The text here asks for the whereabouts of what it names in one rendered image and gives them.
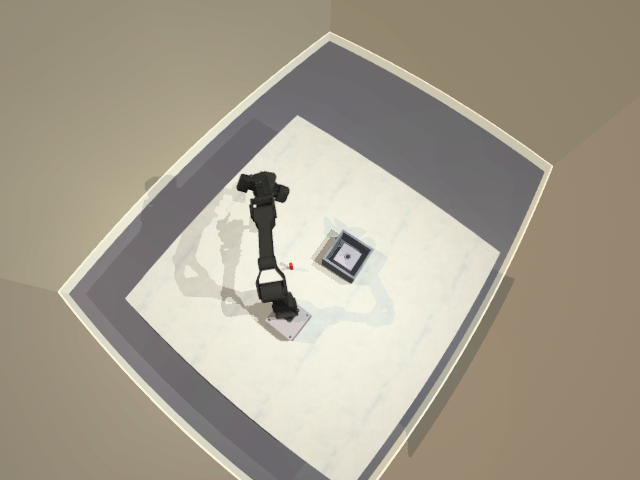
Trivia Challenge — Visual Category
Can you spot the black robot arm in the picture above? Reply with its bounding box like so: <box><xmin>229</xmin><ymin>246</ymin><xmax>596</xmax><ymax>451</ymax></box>
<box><xmin>249</xmin><ymin>171</ymin><xmax>299</xmax><ymax>322</ymax></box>

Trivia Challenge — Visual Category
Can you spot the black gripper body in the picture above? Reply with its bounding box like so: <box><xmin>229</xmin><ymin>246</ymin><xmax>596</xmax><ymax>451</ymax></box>
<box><xmin>236</xmin><ymin>174</ymin><xmax>290</xmax><ymax>203</ymax></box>

